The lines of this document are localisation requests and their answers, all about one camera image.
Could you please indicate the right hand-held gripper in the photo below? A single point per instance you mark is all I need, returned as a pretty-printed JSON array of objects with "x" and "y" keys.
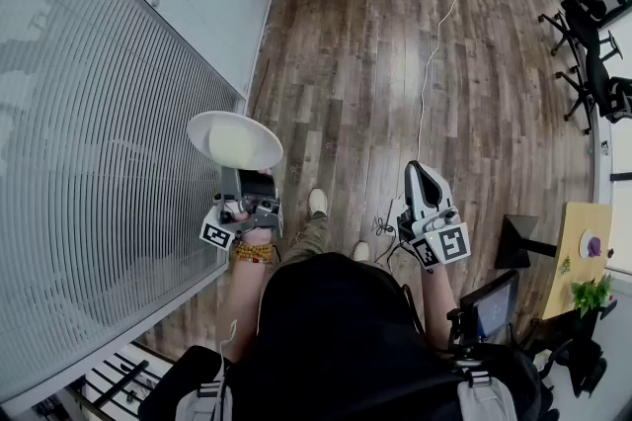
[{"x": 447, "y": 243}]

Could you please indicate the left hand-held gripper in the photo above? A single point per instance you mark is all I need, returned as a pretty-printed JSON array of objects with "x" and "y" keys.
[{"x": 257, "y": 216}]

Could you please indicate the pale white food piece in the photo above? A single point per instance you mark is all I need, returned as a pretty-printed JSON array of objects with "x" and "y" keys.
[{"x": 232, "y": 142}]

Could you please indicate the white round plate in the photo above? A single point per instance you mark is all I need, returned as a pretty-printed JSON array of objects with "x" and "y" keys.
[{"x": 202, "y": 132}]

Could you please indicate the person's left forearm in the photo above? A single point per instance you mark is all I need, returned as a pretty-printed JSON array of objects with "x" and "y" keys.
[{"x": 249, "y": 300}]

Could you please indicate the person's right forearm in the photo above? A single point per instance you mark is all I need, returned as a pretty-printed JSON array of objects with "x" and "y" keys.
[{"x": 437, "y": 300}]

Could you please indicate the person's left shoe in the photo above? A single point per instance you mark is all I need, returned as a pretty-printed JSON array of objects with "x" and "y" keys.
[{"x": 318, "y": 201}]

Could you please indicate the person's shoe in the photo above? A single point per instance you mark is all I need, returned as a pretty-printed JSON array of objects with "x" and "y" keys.
[
  {"x": 318, "y": 201},
  {"x": 362, "y": 251}
]

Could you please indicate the person's olive trousers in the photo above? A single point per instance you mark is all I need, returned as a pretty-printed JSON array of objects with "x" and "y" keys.
[{"x": 308, "y": 241}]

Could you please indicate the person's right shoe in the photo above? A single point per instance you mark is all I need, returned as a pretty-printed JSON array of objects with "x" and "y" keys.
[{"x": 362, "y": 251}]

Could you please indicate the black chest monitor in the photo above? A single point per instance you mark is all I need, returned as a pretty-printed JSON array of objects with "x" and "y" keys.
[{"x": 494, "y": 310}]

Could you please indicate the light wooden side table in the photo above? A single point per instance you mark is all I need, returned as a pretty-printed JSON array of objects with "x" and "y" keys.
[{"x": 573, "y": 231}]

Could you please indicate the small green sprig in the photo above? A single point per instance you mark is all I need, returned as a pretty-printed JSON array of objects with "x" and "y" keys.
[{"x": 565, "y": 265}]

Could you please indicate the small white dish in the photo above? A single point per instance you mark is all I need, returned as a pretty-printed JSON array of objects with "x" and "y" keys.
[{"x": 584, "y": 245}]

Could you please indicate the person's black shirt torso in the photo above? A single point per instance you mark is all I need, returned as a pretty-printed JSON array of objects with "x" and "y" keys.
[{"x": 336, "y": 340}]

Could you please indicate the purple object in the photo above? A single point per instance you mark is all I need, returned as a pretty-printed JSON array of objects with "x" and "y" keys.
[{"x": 594, "y": 245}]

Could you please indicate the green leafy plant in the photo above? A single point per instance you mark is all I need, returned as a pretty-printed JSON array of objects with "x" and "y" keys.
[{"x": 590, "y": 293}]

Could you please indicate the black office chair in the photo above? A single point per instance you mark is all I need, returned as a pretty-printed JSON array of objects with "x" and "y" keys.
[
  {"x": 582, "y": 9},
  {"x": 573, "y": 350},
  {"x": 600, "y": 78}
]

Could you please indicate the black pedestal base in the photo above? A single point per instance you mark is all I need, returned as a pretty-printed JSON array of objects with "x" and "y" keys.
[{"x": 516, "y": 241}]

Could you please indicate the black monitor mount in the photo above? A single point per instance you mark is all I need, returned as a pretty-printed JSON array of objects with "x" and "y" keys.
[{"x": 466, "y": 350}]

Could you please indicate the black metal frame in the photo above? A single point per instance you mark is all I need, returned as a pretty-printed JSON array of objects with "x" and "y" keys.
[{"x": 118, "y": 379}]

